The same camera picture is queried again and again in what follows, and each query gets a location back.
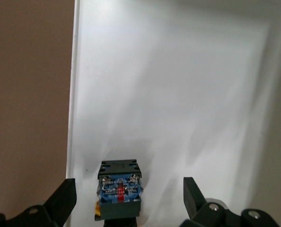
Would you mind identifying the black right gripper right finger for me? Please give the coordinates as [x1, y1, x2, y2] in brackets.
[178, 176, 280, 227]

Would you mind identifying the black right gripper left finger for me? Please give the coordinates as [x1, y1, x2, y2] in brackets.
[0, 179, 78, 227]

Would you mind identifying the red push button switch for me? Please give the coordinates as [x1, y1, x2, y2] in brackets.
[94, 159, 143, 227]

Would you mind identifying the brown table mat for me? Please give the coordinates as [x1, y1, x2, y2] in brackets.
[0, 0, 75, 215]

